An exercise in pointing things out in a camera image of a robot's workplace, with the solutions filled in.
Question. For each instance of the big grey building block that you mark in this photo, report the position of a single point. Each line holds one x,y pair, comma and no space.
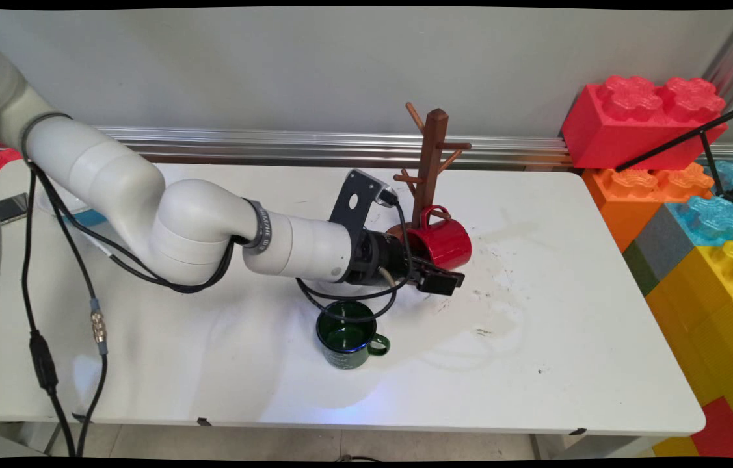
659,250

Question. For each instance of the aluminium rail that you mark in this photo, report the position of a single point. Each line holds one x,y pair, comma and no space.
503,149

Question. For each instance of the smartphone with dark screen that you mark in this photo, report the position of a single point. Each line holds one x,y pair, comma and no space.
12,208

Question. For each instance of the big orange building block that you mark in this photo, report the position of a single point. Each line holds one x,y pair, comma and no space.
626,201

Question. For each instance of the red enamel mug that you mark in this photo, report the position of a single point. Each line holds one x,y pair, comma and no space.
447,244

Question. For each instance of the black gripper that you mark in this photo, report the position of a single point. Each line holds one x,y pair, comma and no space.
379,260

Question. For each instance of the green enamel mug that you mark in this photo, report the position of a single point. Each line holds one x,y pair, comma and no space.
346,341

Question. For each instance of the blue and white bowl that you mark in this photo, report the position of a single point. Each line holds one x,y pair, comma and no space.
80,216

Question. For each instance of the brown wooden mug tree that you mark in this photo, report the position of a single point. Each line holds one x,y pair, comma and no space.
432,156

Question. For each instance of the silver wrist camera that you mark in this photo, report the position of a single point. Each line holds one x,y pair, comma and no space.
387,195

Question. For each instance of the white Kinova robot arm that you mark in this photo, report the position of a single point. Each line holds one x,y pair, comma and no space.
197,224

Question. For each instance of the black tripod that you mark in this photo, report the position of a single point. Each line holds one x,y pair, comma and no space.
707,149

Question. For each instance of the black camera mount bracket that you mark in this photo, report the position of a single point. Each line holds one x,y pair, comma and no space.
352,201

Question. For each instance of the small red block panel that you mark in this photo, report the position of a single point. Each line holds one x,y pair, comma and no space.
727,432

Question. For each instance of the big red building block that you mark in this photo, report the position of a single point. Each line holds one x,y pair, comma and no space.
626,127

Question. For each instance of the big blue building block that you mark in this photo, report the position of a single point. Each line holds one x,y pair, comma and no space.
717,218

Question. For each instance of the big yellow building block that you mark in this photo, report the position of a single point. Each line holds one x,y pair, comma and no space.
711,325

